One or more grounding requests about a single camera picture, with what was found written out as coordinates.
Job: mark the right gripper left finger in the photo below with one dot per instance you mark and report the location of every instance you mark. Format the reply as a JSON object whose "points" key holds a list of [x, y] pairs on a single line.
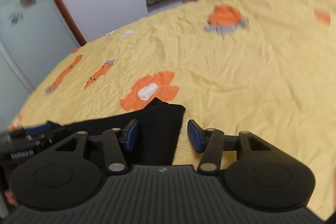
{"points": [[129, 134]]}

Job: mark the frosted glass wardrobe door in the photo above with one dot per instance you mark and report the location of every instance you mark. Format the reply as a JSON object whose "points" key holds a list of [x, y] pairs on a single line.
{"points": [[34, 38]]}

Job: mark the black cloth garment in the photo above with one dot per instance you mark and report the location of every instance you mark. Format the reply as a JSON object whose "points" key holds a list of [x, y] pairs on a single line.
{"points": [[159, 125]]}

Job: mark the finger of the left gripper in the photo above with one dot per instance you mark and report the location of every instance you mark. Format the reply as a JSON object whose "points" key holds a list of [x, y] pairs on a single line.
{"points": [[39, 130]]}

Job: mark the person's left hand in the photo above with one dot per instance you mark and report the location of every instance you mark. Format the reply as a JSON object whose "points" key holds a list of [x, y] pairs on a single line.
{"points": [[10, 198]]}

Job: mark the yellow carrot print bedspread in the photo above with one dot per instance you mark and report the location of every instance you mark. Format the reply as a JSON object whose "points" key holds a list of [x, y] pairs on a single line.
{"points": [[265, 66]]}

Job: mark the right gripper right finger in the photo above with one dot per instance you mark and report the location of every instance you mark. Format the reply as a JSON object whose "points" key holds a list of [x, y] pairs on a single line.
{"points": [[198, 137]]}

